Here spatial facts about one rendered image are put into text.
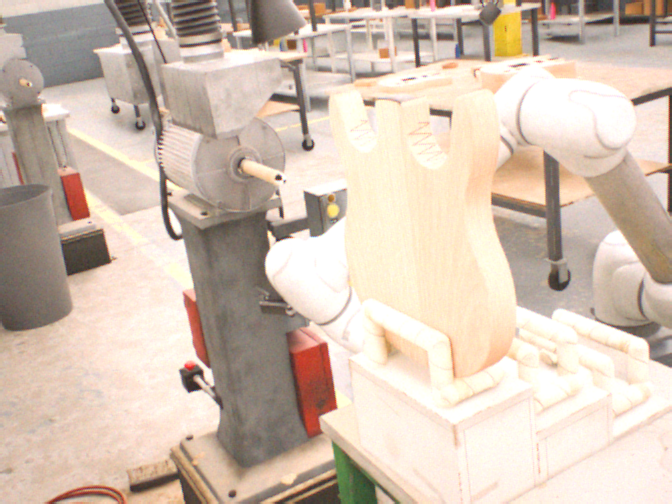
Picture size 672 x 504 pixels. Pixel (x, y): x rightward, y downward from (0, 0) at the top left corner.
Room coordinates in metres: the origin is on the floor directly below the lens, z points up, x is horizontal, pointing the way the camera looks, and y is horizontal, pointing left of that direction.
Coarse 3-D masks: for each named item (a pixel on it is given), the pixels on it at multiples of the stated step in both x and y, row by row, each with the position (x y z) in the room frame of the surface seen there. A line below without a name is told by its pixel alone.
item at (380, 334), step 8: (368, 320) 1.13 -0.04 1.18; (368, 328) 1.13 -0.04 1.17; (376, 328) 1.13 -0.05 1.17; (368, 336) 1.14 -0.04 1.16; (376, 336) 1.13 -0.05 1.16; (384, 336) 1.14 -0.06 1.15; (368, 344) 1.14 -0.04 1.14; (376, 344) 1.13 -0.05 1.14; (384, 344) 1.14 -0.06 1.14; (368, 352) 1.14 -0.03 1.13; (376, 352) 1.13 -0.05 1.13; (384, 352) 1.14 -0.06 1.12; (368, 360) 1.14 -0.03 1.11; (376, 360) 1.13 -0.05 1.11; (384, 360) 1.14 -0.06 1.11
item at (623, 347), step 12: (564, 312) 1.33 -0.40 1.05; (576, 324) 1.29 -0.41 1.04; (588, 324) 1.27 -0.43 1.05; (600, 324) 1.26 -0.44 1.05; (588, 336) 1.27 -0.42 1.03; (600, 336) 1.24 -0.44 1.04; (612, 336) 1.22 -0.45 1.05; (624, 336) 1.21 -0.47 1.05; (624, 348) 1.20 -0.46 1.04; (636, 348) 1.18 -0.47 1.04
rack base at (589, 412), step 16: (512, 368) 1.21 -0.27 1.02; (544, 368) 1.19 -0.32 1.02; (544, 384) 1.14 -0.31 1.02; (592, 384) 1.12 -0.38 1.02; (560, 400) 1.09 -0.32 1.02; (576, 400) 1.08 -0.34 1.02; (592, 400) 1.08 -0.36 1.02; (608, 400) 1.09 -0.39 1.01; (544, 416) 1.05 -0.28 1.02; (560, 416) 1.05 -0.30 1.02; (576, 416) 1.05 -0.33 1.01; (592, 416) 1.07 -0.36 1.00; (608, 416) 1.09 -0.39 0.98; (544, 432) 1.02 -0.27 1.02; (560, 432) 1.04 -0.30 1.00; (576, 432) 1.05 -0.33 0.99; (592, 432) 1.07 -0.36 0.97; (608, 432) 1.09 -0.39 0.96; (544, 448) 1.02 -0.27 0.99; (560, 448) 1.04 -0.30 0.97; (576, 448) 1.05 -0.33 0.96; (592, 448) 1.07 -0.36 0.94; (544, 464) 1.02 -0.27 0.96; (560, 464) 1.03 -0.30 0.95; (544, 480) 1.02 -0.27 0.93
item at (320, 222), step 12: (336, 180) 2.22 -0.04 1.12; (312, 192) 2.14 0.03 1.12; (324, 192) 2.12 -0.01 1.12; (336, 192) 2.12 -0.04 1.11; (312, 204) 2.14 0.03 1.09; (324, 204) 2.10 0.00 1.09; (336, 204) 2.11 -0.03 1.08; (312, 216) 2.15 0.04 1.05; (324, 216) 2.10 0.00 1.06; (336, 216) 2.11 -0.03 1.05; (312, 228) 2.16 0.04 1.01; (324, 228) 2.10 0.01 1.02
